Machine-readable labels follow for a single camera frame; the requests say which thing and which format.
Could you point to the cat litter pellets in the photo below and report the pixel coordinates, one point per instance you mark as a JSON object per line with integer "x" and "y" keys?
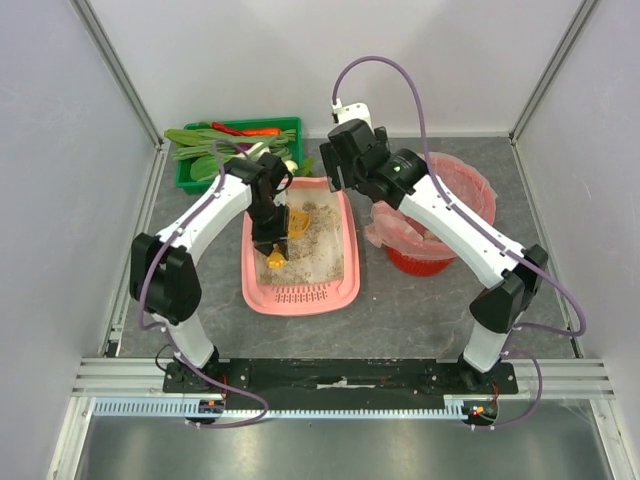
{"x": 316, "y": 257}

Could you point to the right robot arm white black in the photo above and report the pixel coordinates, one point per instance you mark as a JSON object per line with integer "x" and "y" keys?
{"x": 510, "y": 273}

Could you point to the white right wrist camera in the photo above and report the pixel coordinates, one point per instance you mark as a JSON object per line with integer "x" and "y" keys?
{"x": 355, "y": 111}

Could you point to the green leafy vegetables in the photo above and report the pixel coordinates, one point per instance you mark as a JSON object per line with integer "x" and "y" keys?
{"x": 204, "y": 149}

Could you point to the aluminium frame rail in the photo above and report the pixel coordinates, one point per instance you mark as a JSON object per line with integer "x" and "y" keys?
{"x": 393, "y": 316}

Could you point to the red chili pepper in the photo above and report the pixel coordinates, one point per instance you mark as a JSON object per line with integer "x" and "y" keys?
{"x": 226, "y": 129}

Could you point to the red trash bin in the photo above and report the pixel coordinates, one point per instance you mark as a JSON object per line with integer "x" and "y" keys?
{"x": 427, "y": 262}

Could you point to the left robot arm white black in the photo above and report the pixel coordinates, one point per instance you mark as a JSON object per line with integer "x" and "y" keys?
{"x": 163, "y": 270}

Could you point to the pink litter box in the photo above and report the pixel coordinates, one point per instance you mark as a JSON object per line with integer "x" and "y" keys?
{"x": 310, "y": 299}

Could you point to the yellow litter scoop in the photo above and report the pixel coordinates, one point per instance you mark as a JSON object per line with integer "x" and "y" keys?
{"x": 299, "y": 222}

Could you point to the clumped litter lump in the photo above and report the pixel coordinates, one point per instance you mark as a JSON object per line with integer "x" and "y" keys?
{"x": 430, "y": 237}

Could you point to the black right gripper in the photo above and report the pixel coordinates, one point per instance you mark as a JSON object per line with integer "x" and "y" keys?
{"x": 330, "y": 167}

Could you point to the blue-white cable duct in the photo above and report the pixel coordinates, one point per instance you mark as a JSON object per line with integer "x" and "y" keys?
{"x": 203, "y": 409}

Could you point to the white radish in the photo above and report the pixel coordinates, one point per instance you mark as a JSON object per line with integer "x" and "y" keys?
{"x": 257, "y": 150}

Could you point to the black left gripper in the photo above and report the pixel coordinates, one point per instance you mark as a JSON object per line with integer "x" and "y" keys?
{"x": 270, "y": 237}

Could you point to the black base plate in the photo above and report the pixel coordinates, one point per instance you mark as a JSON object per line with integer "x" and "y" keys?
{"x": 431, "y": 376}

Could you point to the orange carrot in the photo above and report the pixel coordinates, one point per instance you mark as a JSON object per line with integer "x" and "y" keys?
{"x": 267, "y": 131}

